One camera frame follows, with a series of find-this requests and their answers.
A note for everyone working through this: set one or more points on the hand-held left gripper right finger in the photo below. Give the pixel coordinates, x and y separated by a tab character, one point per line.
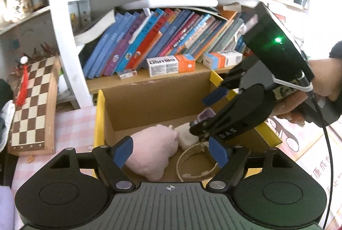
217	152

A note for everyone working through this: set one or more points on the red tassel ornament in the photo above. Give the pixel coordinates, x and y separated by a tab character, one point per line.
22	85

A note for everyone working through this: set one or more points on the wooden chessboard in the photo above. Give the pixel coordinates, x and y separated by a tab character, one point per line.
29	112

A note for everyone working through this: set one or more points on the yellow cardboard box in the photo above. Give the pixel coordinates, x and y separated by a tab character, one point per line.
149	107

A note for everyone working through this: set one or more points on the small purple container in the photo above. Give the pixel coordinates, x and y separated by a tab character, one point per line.
206	115

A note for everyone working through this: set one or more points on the row of blue and pink books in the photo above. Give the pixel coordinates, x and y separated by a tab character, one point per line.
149	40

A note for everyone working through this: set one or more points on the small red and white box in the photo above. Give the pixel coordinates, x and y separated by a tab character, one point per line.
127	74

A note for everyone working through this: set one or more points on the white cloth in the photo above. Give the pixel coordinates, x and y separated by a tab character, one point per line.
6	123

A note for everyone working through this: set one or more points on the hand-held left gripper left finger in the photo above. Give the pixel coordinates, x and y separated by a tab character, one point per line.
123	150

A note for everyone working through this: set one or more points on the white under-shelf lamp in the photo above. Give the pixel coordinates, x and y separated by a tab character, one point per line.
171	3

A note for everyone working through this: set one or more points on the pink checked desktop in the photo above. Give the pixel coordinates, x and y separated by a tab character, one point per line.
74	125

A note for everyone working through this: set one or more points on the beige wrist watch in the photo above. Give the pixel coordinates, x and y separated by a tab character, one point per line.
181	156

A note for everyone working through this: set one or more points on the white pronged plug adapter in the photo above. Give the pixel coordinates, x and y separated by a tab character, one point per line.
185	136

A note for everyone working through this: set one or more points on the thick white paperback book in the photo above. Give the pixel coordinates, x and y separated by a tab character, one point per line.
93	29

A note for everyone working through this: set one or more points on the long orange and white box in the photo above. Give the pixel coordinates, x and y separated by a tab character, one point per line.
171	65

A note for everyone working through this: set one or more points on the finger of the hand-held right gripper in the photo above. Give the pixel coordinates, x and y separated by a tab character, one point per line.
213	97
211	124

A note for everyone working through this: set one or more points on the pink plush pig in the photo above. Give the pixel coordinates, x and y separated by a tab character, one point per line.
152	149

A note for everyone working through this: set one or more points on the lavender garment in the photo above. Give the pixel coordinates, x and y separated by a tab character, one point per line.
5	206

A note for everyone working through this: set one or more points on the white shelf unit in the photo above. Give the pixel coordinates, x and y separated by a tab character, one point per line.
61	59

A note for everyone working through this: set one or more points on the person's right hand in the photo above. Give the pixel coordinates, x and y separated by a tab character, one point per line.
326	77

